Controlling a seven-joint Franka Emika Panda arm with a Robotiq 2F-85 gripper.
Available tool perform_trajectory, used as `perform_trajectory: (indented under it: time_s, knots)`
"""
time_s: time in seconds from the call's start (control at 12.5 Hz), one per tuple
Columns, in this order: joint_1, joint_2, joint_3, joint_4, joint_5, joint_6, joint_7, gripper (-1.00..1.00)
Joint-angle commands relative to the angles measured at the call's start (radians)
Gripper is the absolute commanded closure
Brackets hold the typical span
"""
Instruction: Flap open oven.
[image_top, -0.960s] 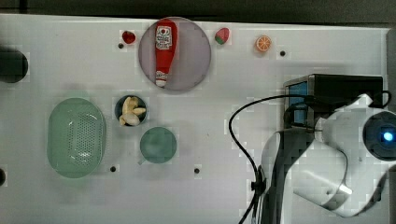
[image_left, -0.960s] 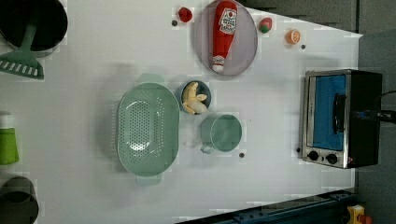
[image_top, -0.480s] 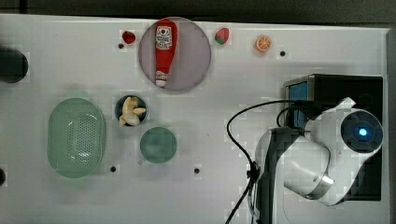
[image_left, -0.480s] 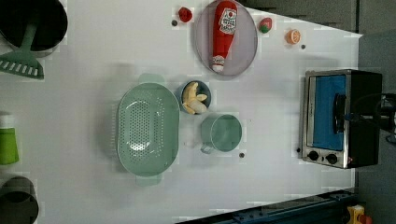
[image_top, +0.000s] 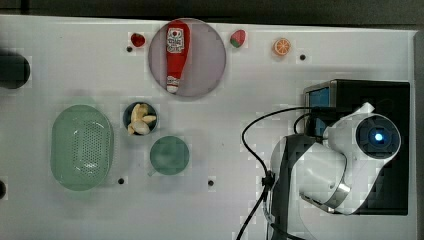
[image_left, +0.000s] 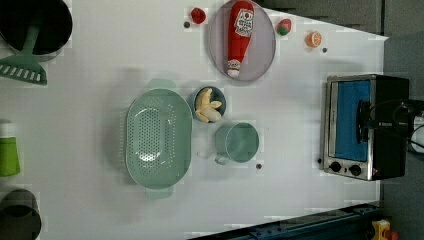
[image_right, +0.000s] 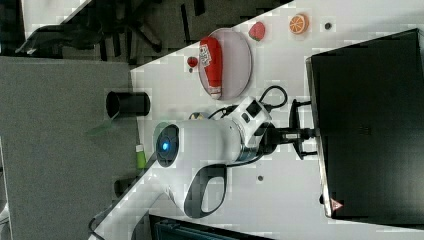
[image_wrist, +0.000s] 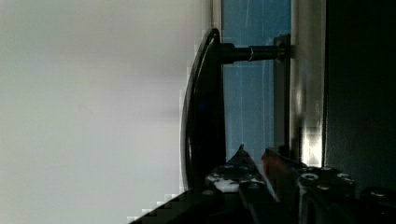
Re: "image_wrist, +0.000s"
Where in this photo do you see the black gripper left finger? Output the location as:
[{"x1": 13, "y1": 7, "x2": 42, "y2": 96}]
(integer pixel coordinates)
[{"x1": 205, "y1": 145, "x2": 264, "y2": 192}]

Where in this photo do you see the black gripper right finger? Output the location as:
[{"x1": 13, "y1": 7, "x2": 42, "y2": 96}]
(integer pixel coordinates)
[{"x1": 262, "y1": 148, "x2": 356, "y2": 204}]

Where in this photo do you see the black oven door handle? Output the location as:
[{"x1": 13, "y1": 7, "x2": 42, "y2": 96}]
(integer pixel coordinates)
[{"x1": 180, "y1": 28, "x2": 290, "y2": 190}]

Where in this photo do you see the black toaster oven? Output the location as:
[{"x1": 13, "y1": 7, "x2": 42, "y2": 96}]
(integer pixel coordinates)
[{"x1": 290, "y1": 0, "x2": 396, "y2": 189}]

